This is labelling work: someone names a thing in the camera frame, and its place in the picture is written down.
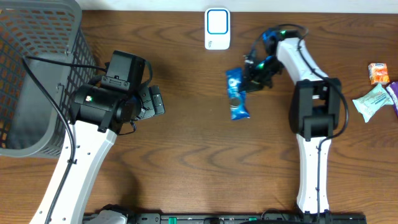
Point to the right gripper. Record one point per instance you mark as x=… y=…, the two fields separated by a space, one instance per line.
x=253 y=81

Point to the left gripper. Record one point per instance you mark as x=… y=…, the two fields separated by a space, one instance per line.
x=156 y=101

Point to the blue snack wrapper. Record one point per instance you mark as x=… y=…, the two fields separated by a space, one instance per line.
x=237 y=98

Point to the teal white snack packet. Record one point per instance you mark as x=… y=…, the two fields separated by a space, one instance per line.
x=370 y=103

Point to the orange Kleenex tissue pack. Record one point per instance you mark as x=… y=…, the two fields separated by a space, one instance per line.
x=378 y=73

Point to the red purple snack bag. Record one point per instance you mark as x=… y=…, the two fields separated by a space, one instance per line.
x=392 y=90

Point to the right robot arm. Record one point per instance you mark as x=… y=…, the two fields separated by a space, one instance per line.
x=314 y=110

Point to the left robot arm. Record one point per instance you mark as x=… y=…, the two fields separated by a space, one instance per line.
x=98 y=110

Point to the grey plastic mesh basket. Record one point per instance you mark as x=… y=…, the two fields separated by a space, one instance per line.
x=47 y=36

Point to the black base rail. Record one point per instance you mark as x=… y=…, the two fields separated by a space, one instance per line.
x=108 y=216

